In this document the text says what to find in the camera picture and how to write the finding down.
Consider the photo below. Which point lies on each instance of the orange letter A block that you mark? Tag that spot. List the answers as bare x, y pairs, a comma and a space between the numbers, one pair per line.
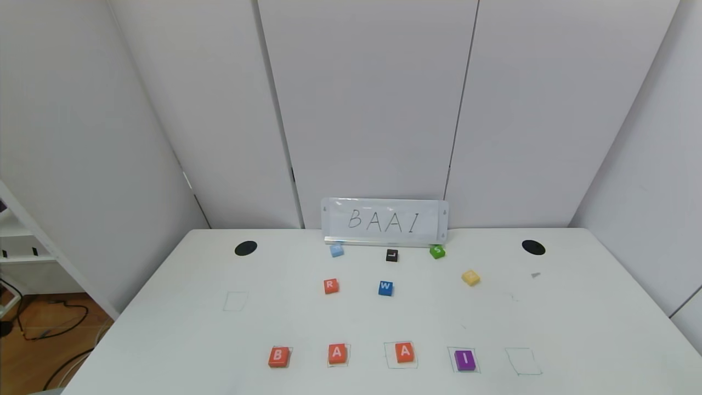
338, 354
405, 351

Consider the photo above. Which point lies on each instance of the orange letter B block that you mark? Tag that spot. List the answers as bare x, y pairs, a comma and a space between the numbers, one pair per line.
278, 356

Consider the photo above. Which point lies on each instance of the purple letter I block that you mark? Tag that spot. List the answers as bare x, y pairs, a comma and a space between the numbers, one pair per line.
465, 360

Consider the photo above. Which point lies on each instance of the white BAAI letter sign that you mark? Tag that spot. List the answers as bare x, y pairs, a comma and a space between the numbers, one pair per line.
384, 218

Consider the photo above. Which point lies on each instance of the light blue letter block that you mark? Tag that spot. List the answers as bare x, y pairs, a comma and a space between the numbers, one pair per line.
337, 250

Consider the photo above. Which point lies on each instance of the black letter L block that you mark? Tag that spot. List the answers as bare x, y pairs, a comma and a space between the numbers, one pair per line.
391, 255

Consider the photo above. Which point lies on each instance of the orange letter R block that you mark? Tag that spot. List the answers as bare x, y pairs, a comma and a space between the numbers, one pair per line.
330, 286

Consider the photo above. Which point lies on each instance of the blue letter W block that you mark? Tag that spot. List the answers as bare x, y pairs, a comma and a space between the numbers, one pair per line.
385, 288

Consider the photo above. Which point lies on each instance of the green letter S block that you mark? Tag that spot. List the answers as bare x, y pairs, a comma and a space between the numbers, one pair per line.
437, 252

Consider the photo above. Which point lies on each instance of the black round table grommet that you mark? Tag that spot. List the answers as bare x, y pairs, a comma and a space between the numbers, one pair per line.
533, 247
245, 248

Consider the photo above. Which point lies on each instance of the yellow letter block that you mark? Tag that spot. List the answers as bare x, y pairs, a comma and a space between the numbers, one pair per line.
470, 277

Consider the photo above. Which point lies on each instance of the white shelf unit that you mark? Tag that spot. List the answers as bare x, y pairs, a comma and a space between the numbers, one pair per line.
33, 236

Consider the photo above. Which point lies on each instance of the aluminium sign holder rail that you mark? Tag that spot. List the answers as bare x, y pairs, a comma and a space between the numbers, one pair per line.
378, 241

